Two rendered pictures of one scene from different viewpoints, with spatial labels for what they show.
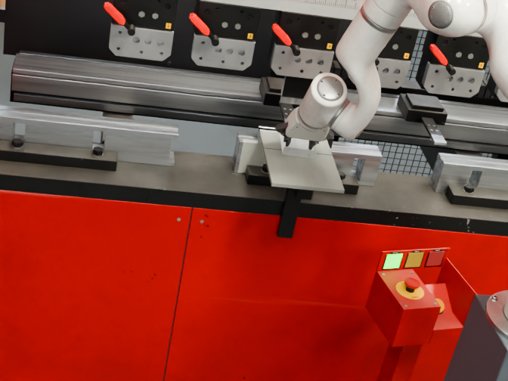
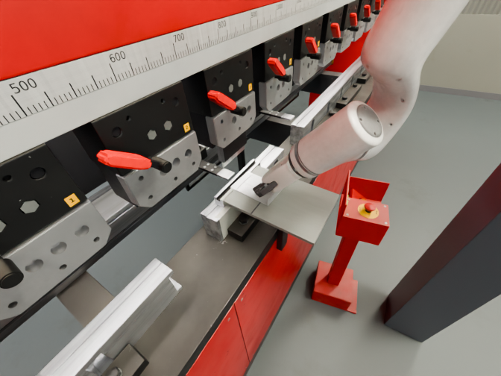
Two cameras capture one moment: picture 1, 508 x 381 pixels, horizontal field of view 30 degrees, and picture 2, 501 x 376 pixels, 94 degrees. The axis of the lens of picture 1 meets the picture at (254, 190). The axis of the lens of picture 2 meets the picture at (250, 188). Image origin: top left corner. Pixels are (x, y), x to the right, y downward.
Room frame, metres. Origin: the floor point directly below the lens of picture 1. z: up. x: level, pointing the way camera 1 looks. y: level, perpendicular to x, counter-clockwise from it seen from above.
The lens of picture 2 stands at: (1.83, 0.26, 1.47)
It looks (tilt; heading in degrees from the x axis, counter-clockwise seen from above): 43 degrees down; 318
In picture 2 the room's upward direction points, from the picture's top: 4 degrees counter-clockwise
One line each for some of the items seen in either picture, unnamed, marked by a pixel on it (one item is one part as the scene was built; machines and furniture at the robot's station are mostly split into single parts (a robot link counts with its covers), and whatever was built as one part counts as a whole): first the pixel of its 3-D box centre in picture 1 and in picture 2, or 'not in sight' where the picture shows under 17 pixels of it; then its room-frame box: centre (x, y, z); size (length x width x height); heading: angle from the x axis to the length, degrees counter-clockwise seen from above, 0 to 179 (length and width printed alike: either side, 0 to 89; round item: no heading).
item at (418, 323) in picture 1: (421, 295); (363, 207); (1.99, -0.47, 0.75); 0.20 x 0.16 x 0.18; 115
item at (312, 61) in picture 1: (302, 40); (220, 98); (2.25, -0.04, 1.26); 0.15 x 0.09 x 0.17; 102
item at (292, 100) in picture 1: (302, 88); (232, 143); (2.25, -0.07, 1.13); 0.10 x 0.02 x 0.10; 102
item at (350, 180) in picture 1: (302, 179); (261, 203); (2.20, -0.12, 0.89); 0.30 x 0.05 x 0.03; 102
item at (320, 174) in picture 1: (300, 161); (281, 198); (2.11, -0.10, 1.00); 0.26 x 0.18 x 0.01; 12
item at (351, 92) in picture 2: not in sight; (349, 95); (2.40, -1.06, 0.89); 0.30 x 0.05 x 0.03; 102
